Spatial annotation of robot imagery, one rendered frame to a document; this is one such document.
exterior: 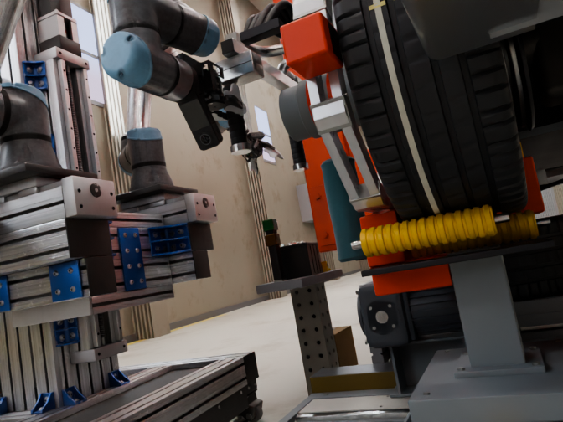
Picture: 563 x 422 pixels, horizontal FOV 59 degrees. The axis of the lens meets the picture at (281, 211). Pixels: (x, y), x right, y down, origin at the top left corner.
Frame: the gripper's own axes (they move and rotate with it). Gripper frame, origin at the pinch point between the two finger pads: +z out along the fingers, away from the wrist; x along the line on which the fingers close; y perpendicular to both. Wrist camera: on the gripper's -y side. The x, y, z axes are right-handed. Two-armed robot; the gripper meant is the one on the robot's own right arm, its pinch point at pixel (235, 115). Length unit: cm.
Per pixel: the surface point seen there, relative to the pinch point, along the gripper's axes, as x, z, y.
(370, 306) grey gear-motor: -10, 42, -48
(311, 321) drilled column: 22, 75, -54
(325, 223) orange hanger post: 6, 62, -22
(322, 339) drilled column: 19, 75, -61
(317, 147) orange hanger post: 4, 63, 4
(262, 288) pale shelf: 29, 56, -39
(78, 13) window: 337, 315, 289
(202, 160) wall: 350, 546, 151
